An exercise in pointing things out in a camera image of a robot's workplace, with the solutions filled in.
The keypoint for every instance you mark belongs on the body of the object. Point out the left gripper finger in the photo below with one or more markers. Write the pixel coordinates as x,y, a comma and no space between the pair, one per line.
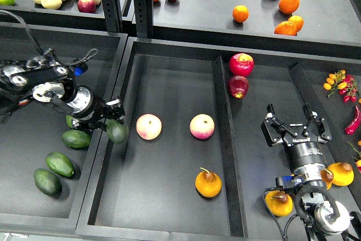
87,126
114,110

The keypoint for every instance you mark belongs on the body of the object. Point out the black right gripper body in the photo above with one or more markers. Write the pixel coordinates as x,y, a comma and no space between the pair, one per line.
301,152

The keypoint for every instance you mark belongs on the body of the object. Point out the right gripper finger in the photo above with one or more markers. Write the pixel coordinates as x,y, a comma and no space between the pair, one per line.
280,127
313,124

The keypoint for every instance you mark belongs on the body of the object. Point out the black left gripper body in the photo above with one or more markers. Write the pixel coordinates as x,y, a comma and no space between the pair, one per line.
88,106

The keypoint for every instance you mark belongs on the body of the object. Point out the dark green avocado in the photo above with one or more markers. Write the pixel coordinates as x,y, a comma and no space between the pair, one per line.
116,131

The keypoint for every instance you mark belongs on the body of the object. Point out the orange yellow pear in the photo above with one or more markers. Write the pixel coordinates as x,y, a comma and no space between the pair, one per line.
208,183

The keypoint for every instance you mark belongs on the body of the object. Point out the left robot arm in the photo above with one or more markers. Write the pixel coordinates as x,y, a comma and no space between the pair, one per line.
45,79

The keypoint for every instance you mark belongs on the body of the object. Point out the yellow pear hidden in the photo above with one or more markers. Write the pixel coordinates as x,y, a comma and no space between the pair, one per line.
327,176

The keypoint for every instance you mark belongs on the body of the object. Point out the yellow pear right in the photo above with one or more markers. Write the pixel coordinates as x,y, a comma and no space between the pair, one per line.
343,174

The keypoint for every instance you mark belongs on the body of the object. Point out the yellow pear bottom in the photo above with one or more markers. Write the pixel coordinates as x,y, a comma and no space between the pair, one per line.
279,203

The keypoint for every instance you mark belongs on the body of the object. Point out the pink apple left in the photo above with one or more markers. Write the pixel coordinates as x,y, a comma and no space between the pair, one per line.
148,126

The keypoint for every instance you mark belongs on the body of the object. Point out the pink apple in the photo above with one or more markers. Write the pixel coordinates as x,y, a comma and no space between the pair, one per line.
148,126
202,126

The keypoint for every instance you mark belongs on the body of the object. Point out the red chili pepper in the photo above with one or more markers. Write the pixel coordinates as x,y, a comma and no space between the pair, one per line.
352,127

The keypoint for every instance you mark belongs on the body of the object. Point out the cherry tomato bunch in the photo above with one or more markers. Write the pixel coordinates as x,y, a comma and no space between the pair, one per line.
344,84

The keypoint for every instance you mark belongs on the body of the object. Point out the bright red apple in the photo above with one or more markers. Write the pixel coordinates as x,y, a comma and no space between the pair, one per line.
241,64

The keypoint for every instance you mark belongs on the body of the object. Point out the black left tray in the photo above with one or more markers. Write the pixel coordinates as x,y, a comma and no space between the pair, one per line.
32,132

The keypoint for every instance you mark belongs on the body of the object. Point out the black tray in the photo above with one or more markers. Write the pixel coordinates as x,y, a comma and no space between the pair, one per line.
145,189
32,132

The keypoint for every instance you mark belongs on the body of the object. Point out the pink apple right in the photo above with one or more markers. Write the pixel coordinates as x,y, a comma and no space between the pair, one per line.
202,126

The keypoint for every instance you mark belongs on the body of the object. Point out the orange front right shelf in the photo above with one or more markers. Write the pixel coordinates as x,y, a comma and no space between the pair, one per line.
286,28

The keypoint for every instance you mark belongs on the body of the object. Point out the small orange right shelf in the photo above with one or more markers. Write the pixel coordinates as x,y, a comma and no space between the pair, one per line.
297,21

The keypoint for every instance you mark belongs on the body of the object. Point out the black middle tray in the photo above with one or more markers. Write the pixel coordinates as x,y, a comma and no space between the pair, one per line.
145,189

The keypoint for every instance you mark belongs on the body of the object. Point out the dark red shelf apple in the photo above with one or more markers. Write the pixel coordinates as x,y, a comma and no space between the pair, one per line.
86,6

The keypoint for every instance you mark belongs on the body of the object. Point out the orange on shelf middle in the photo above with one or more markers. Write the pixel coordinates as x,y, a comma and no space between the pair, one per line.
240,13

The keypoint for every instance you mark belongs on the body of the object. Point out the large orange on shelf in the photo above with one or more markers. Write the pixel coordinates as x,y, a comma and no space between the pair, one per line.
288,6

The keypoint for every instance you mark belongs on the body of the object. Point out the black shelf post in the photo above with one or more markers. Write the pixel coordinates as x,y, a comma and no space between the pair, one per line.
143,10

